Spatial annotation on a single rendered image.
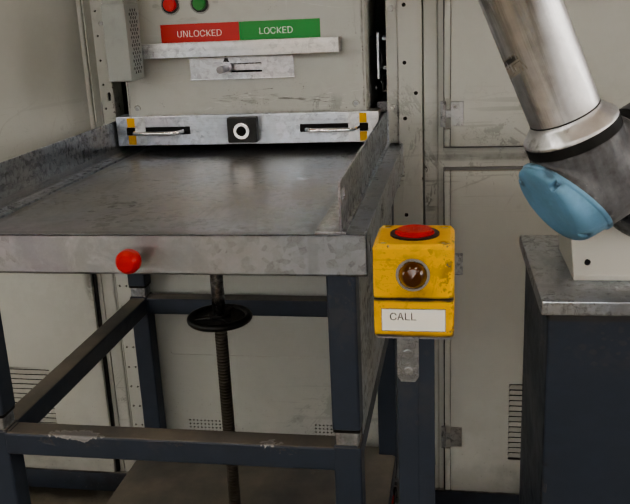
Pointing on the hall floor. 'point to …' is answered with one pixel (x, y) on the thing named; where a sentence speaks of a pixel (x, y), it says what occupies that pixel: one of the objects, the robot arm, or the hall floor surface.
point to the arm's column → (585, 408)
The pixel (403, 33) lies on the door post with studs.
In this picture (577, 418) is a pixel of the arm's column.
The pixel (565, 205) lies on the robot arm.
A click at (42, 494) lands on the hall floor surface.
